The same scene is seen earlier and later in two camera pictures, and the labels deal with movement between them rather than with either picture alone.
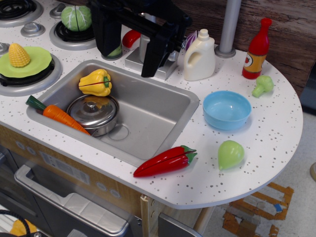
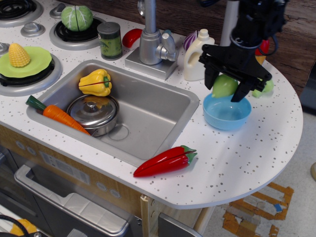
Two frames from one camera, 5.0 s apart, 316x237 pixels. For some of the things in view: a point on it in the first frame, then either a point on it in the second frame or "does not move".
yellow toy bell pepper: (98, 83) does not move
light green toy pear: (230, 153) → (224, 86)
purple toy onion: (189, 40) does not move
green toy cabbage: (77, 18) does not move
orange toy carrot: (57, 114) does not move
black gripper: (165, 18) → (238, 61)
